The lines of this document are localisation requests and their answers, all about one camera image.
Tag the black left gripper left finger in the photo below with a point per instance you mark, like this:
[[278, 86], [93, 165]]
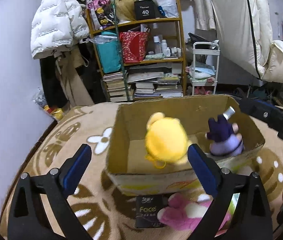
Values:
[[27, 217]]

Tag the white puffer jacket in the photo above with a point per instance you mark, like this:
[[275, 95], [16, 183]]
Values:
[[57, 26]]

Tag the cream duvet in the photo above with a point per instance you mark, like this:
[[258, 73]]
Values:
[[245, 37]]

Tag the purple plush doll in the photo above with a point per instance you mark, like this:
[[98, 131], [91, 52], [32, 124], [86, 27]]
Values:
[[226, 140]]

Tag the beige patterned carpet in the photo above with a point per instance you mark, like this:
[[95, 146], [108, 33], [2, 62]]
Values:
[[104, 163]]

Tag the wooden bookshelf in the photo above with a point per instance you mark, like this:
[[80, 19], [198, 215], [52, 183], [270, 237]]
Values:
[[165, 40]]

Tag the yellow plush toy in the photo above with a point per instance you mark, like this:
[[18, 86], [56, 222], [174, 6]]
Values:
[[166, 141]]

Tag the black face tissue pack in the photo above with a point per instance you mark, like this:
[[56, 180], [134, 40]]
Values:
[[147, 208]]

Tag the black box number 40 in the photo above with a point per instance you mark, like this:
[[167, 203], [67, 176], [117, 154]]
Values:
[[144, 10]]

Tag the red gift bag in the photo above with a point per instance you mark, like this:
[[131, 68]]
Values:
[[133, 44]]

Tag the pink bear plush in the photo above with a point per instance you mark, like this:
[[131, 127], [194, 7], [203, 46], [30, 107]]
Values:
[[182, 214]]

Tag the teal bag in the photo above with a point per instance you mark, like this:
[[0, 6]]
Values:
[[108, 51]]

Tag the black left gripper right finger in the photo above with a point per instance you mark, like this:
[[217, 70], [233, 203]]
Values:
[[251, 218]]

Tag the stack of books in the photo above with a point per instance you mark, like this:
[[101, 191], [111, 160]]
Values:
[[146, 81]]

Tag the white rolling cart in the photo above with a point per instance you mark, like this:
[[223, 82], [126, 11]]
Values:
[[203, 72]]

